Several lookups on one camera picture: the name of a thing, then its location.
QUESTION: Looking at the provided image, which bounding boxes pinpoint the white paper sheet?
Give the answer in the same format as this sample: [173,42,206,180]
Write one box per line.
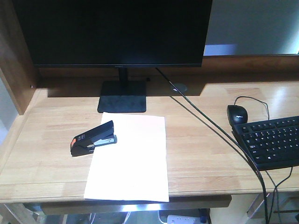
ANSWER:
[84,112,169,202]

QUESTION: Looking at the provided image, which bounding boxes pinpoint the black stapler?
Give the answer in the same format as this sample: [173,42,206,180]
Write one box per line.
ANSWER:
[70,120,117,157]

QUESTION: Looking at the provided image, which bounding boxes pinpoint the white power strip under desk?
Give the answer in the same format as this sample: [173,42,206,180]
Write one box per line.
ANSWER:
[167,215,201,224]

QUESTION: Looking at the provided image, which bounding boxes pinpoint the black computer monitor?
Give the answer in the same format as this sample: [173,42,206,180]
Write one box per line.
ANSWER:
[13,0,212,113]

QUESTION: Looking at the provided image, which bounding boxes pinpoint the black computer mouse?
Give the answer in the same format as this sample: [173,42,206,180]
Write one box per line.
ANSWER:
[227,105,248,126]

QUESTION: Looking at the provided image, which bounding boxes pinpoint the black keyboard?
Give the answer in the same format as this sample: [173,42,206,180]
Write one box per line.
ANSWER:
[232,116,299,171]

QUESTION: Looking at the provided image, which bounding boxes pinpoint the black monitor cable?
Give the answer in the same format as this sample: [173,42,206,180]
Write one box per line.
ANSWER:
[155,67,271,224]

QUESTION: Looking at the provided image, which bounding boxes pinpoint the grey desk cable grommet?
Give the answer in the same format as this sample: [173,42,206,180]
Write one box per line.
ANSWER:
[172,83,188,92]

